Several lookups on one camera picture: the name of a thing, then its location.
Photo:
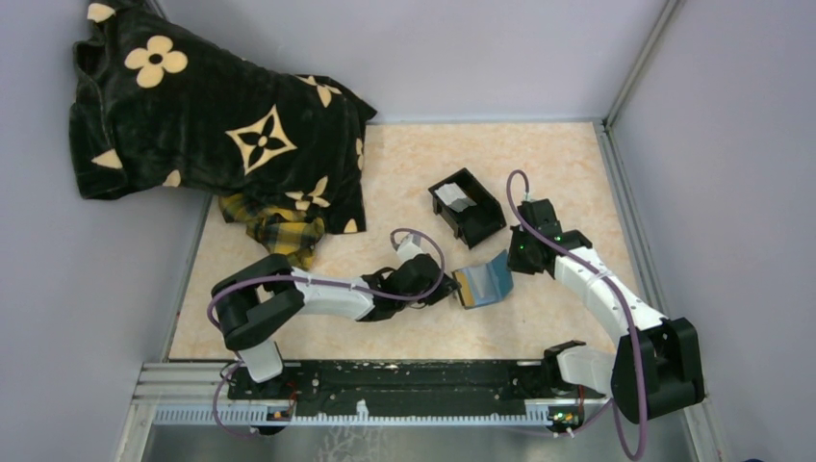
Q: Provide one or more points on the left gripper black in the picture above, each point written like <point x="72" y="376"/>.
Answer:
<point x="447" y="286"/>

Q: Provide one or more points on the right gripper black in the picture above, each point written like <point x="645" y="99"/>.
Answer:
<point x="516" y="265"/>

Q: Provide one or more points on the blue card holder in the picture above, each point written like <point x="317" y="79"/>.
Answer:
<point x="491" y="282"/>

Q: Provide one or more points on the black card box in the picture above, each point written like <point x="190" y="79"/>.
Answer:
<point x="476" y="224"/>

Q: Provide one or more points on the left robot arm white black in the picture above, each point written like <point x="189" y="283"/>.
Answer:
<point x="249" y="306"/>

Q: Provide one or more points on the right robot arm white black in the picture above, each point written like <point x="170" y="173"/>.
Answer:
<point x="656" y="367"/>

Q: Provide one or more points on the stack of white cards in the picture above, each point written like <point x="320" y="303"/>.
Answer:
<point x="454" y="197"/>

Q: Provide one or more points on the yellow black plaid cloth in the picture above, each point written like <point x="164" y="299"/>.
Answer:
<point x="288" y="232"/>

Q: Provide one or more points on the black floral plush blanket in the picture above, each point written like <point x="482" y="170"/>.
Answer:
<point x="158" y="106"/>

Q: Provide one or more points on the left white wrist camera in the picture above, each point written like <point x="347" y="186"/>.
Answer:
<point x="408" y="247"/>

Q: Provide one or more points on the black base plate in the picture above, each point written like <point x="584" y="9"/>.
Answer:
<point x="409" y="389"/>

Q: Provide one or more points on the aluminium frame rail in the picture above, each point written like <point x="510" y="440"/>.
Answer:
<point x="195" y="392"/>

